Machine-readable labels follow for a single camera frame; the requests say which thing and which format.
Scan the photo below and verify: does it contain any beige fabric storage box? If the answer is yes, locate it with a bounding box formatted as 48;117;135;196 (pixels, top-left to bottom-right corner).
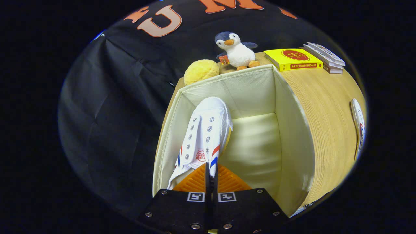
152;64;316;218

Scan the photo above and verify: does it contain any white book with illustrated cover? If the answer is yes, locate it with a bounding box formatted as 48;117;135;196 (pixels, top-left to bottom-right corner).
306;42;346;67

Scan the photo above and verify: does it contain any penguin plush toy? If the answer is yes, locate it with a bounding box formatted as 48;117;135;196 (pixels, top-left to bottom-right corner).
214;31;260;71

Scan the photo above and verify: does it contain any black backdrop cloth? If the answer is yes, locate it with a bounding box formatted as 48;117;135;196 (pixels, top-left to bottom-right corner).
58;0;325;221

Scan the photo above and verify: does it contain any yellow plush ball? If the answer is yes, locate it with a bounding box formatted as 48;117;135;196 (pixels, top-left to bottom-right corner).
183;59;220;86

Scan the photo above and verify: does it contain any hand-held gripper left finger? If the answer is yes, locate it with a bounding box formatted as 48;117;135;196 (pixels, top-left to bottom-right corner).
137;163;210;234

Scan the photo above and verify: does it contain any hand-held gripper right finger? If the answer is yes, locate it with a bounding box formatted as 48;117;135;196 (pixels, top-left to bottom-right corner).
210;163;290;234

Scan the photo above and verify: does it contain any white canvas shoe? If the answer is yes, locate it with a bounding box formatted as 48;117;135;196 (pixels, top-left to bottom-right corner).
166;96;233;190
350;98;366;160

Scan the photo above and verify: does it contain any yellow book with red circle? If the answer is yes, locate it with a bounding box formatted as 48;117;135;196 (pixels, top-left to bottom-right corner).
263;48;324;72

